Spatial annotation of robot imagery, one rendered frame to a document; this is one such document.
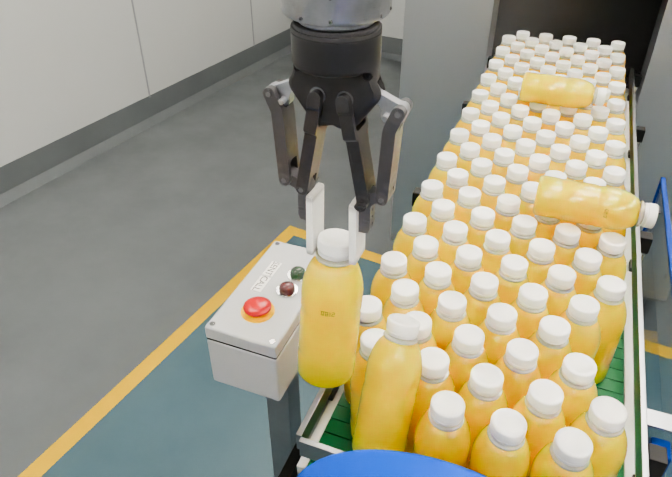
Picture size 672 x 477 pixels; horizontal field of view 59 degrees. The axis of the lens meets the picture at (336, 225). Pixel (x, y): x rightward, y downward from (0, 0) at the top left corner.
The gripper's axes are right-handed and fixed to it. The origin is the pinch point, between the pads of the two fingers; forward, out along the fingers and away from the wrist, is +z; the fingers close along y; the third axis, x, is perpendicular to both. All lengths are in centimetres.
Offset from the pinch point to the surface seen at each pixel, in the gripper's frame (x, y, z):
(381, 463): -19.4, 11.5, 6.6
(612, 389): 27, 35, 39
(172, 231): 142, -140, 129
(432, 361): 5.7, 10.4, 21.1
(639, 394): 20, 37, 31
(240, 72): 335, -212, 126
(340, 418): 6.8, -1.9, 39.0
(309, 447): -4.2, -1.9, 31.6
